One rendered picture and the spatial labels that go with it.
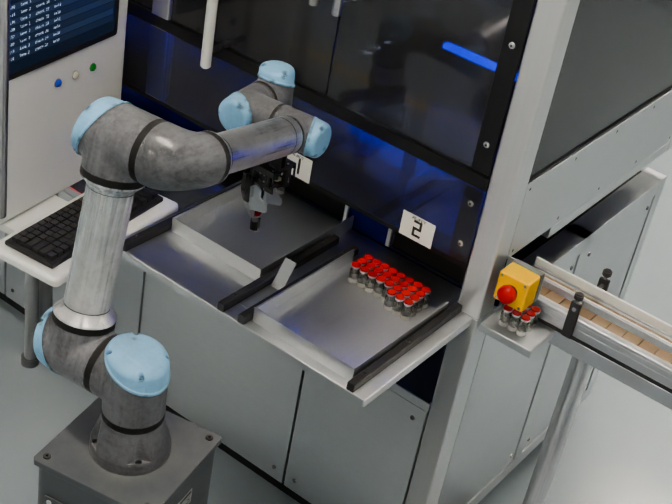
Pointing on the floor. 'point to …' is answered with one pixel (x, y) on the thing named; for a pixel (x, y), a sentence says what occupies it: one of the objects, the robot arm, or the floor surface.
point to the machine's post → (493, 238)
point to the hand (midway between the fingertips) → (254, 209)
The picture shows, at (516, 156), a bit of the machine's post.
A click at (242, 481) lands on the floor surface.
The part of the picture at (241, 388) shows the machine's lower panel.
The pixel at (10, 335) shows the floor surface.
